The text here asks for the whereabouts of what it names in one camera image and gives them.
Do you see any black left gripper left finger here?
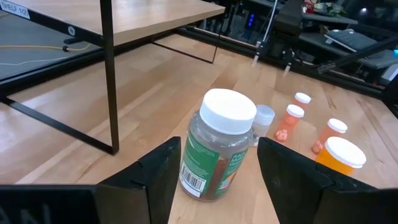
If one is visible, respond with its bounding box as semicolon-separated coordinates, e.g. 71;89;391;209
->
93;136;182;224

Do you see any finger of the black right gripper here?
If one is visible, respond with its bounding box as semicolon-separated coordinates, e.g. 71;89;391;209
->
251;42;264;68
282;57;293;77

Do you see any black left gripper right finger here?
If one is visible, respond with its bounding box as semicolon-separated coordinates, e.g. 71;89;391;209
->
257;136;398;224

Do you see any orange pill bottle white cap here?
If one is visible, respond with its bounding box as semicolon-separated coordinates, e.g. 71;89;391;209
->
315;136;367;177

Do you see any small clear plastic bottle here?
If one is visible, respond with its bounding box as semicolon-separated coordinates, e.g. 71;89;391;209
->
251;104;276;147

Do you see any large gummy bottle green label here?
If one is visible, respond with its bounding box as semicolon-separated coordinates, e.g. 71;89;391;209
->
178;88;257;202

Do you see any white shelf label sticker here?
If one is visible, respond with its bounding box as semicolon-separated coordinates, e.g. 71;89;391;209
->
0;1;31;20

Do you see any black slanted desk strut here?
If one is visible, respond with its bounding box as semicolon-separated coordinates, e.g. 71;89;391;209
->
317;35;398;75

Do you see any black metal table frame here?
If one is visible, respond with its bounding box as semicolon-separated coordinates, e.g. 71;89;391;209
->
0;26;398;119

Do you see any wooden shelf black metal frame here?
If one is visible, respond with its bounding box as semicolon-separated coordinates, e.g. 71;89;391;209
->
0;0;226;156

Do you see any thin white floor cable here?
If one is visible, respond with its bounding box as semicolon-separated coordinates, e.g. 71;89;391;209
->
0;55;75;67

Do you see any yellow extension cord black plug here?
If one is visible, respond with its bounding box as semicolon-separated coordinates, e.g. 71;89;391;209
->
0;44;91;52

